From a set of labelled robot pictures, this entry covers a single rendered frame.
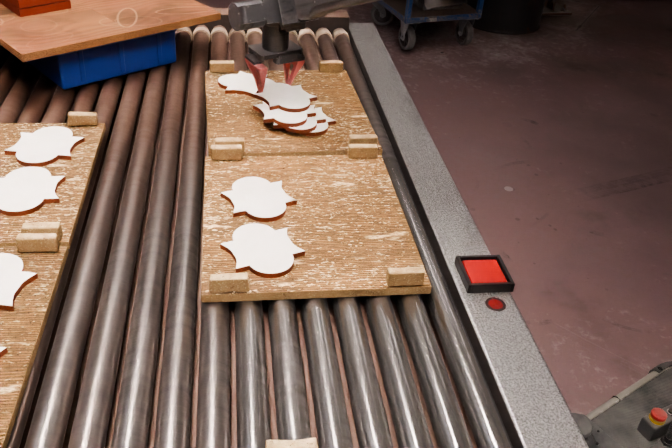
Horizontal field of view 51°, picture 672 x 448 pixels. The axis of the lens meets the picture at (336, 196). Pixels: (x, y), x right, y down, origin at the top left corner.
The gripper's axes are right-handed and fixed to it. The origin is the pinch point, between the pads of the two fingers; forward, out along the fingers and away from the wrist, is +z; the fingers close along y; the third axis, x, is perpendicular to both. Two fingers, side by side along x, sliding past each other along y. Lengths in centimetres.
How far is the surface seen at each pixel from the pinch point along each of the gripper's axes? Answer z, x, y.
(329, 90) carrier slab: 4.2, 0.0, 15.1
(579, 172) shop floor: 100, 40, 190
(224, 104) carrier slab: 4.1, 3.9, -10.3
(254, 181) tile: 2.4, -29.1, -20.6
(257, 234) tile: 2, -44, -28
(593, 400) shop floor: 97, -55, 83
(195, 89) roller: 5.9, 17.0, -11.4
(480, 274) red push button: 4, -68, -1
